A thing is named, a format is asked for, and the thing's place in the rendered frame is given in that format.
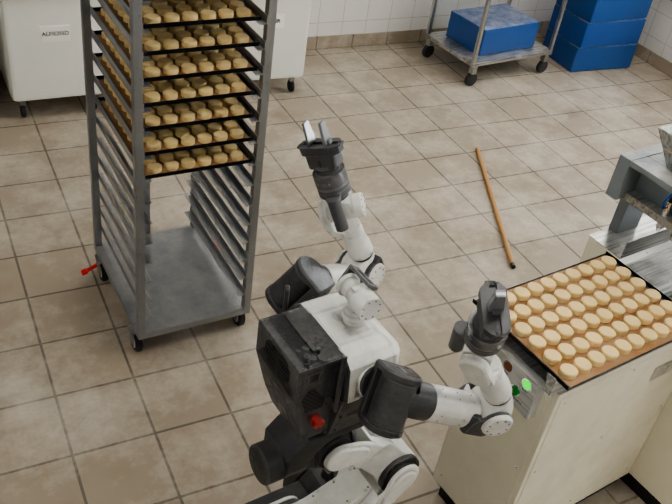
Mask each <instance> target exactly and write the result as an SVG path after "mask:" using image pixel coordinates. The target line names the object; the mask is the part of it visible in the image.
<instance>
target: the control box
mask: <svg viewBox="0 0 672 504"><path fill-rule="evenodd" d="M495 355H496V356H498V357H499V359H500V361H501V363H502V366H503V369H504V372H505V374H506V375H507V377H508V378H509V381H510V384H511V386H513V385H514V386H516V387H517V388H518V391H519V394H518V395H516V396H513V395H512V397H513V407H514V408H515V409H516V410H517V411H518V412H519V413H520V414H521V415H522V416H523V417H524V418H525V419H526V420H528V419H530V418H532V417H534V415H535V412H536V410H537V408H538V405H539V403H540V400H541V398H542V395H543V393H544V390H543V387H544V385H545V383H546V382H545V381H544V380H543V379H542V378H541V377H540V376H539V375H538V374H537V373H536V372H534V371H533V370H532V369H531V368H530V367H529V366H528V365H527V364H526V363H525V362H524V361H523V360H522V359H521V358H520V357H519V356H518V355H516V354H515V353H514V352H513V351H512V350H511V349H510V348H509V347H508V346H507V345H506V344H505V343H504V345H503V348H502V349H501V350H500V351H499V352H498V353H497V354H495ZM506 361H507V362H509V363H510V364H511V366H512V371H511V372H508V371H507V370H506V369H505V367H504V363H505V362H506ZM524 379H526V380H528V381H529V382H530V385H531V389H530V390H526V389H525V388H524V386H523V380H524Z"/></svg>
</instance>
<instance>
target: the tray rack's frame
mask: <svg viewBox="0 0 672 504"><path fill-rule="evenodd" d="M80 11H81V28H82V45H83V62H84V79H85V97H86V114H87V131H88V148H89V165H90V183H91V200H92V217H93V234H94V248H95V250H96V252H97V254H94V257H95V259H96V261H97V263H98V265H99V267H97V270H98V272H99V275H100V276H101V269H100V264H102V265H103V267H104V269H105V271H106V273H107V275H108V278H109V280H110V282H111V284H112V286H113V288H114V290H115V292H116V294H117V296H118V298H119V300H120V303H121V305H122V307H123V309H124V311H125V313H126V315H127V317H128V319H129V321H130V322H127V323H126V324H127V326H128V329H129V334H130V341H131V343H132V345H133V347H134V335H135V334H136V298H135V296H134V294H133V292H132V290H131V288H130V286H129V284H128V282H127V281H126V279H125V277H124V275H123V273H122V271H121V269H120V267H119V265H118V263H117V261H116V259H115V257H114V255H113V253H112V251H111V249H110V247H109V245H108V243H107V241H102V228H101V208H100V188H99V169H98V149H97V129H96V109H95V90H94V70H93V50H92V30H91V11H90V0H80ZM144 229H145V231H146V233H147V235H148V236H149V238H150V240H151V242H152V244H149V245H145V250H146V252H147V254H148V255H149V257H150V259H151V261H152V263H151V264H146V265H145V268H146V270H147V272H148V274H149V276H150V277H151V279H152V281H153V282H149V283H145V286H146V288H147V289H148V291H149V293H150V295H151V297H152V299H153V300H149V301H145V303H146V305H147V306H148V308H149V310H150V312H151V314H152V316H153V317H151V318H147V319H146V338H150V337H154V336H158V335H162V334H166V333H170V332H174V331H178V330H182V329H186V328H190V327H194V326H198V325H203V324H207V323H211V322H215V321H219V320H223V319H227V318H231V317H234V318H235V320H236V321H237V316H239V315H243V311H244V309H243V307H242V306H241V301H242V296H240V297H239V296H238V295H237V293H236V292H235V290H234V289H233V287H232V285H231V284H230V282H229V281H228V279H227V278H226V276H225V274H224V273H223V271H222V270H221V268H220V267H219V265H218V264H217V262H216V260H215V259H214V257H213V256H212V254H211V253H210V251H209V249H208V248H207V246H206V245H205V243H204V242H203V240H202V238H201V237H200V235H199V234H198V232H197V231H196V229H195V228H194V226H193V224H192V223H191V221H190V225H185V226H180V227H175V228H170V229H164V230H159V231H154V232H150V224H149V225H144Z"/></svg>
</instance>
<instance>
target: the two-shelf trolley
mask: <svg viewBox="0 0 672 504"><path fill-rule="evenodd" d="M437 1H438V0H433V1H432V6H431V11H430V16H429V21H428V26H427V30H426V34H425V38H427V40H426V45H425V46H424V48H423V50H422V55H423V56H424V57H430V56H431V55H432V54H433V52H434V46H433V44H434V43H435V44H437V45H439V46H440V47H442V48H443V49H445V50H446V51H448V52H449V53H451V54H452V55H454V56H455V57H457V58H459V59H460V60H462V61H463V62H465V63H466V64H468V65H469V66H470V68H469V72H468V74H467V75H466V77H465V80H464V82H465V84H466V85H467V86H472V85H473V84H474V83H475V82H476V80H477V74H476V73H477V69H478V66H484V65H489V64H495V63H501V62H507V61H513V60H519V59H525V58H531V57H536V56H541V58H540V60H541V61H539V62H538V64H537V66H536V71H537V72H539V73H542V72H544V71H545V70H546V68H547V66H548V63H547V61H548V57H549V55H551V54H552V51H553V47H554V44H555V40H556V37H557V34H558V30H559V27H560V24H561V21H562V17H563V14H564V11H565V8H566V4H567V1H568V0H563V1H562V4H561V7H560V10H559V14H558V17H557V20H556V24H555V27H554V30H553V34H552V37H551V40H550V44H549V47H546V46H544V45H542V44H541V43H539V42H537V41H535V42H534V45H533V47H528V48H523V49H517V50H511V51H506V52H500V53H494V54H489V55H483V56H478V53H479V49H480V45H481V41H482V36H483V32H484V28H485V24H486V20H487V16H488V12H489V8H490V4H491V0H486V3H485V7H484V11H483V15H482V19H481V23H480V27H479V31H478V35H477V39H476V43H475V47H474V52H471V51H470V50H468V49H467V48H465V47H463V46H462V45H460V44H458V43H457V42H455V41H454V40H452V39H450V38H449V37H447V36H446V33H447V30H445V31H438V32H431V30H432V25H433V20H434V15H435V11H436V6H437Z"/></svg>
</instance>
